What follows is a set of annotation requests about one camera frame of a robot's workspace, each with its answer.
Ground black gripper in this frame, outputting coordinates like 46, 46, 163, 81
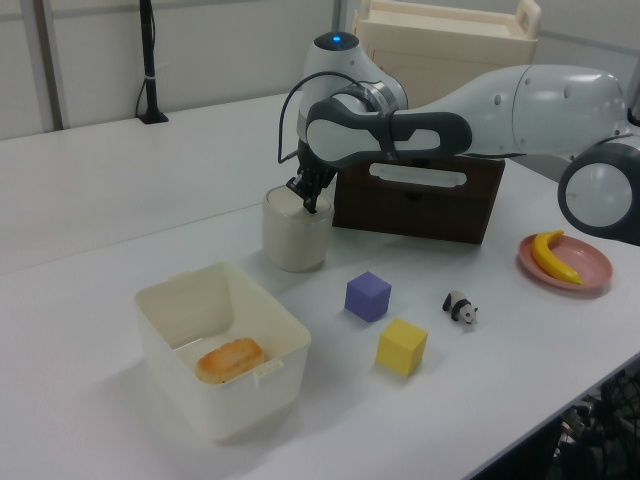
285, 149, 337, 216

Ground small beige trash can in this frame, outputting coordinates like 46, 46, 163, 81
262, 184, 335, 274

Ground purple cube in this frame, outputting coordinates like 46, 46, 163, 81
344, 270, 393, 324

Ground dark wooden tissue box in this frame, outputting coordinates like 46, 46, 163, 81
330, 157, 506, 246

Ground toasted toy bread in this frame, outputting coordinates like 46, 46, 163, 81
195, 337, 265, 385

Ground yellow cube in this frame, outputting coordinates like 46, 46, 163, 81
375, 317, 429, 377

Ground small panda figurine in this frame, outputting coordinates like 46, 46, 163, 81
441, 289, 480, 331

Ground white open plastic bin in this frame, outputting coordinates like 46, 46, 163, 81
133, 262, 312, 444

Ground yellow toy banana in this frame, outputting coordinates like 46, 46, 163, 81
530, 229, 584, 286

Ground pink plate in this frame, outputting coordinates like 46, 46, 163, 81
517, 233, 614, 300

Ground dark clutter under table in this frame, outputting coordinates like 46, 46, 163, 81
549, 357, 640, 480

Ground white drawer handle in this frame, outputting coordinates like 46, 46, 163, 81
368, 162, 469, 189

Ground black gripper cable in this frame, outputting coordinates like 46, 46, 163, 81
276, 72, 371, 165

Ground black camera pole stand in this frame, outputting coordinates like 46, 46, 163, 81
137, 0, 170, 125

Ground cream storage box with handles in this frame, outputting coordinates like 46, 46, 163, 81
352, 0, 541, 109

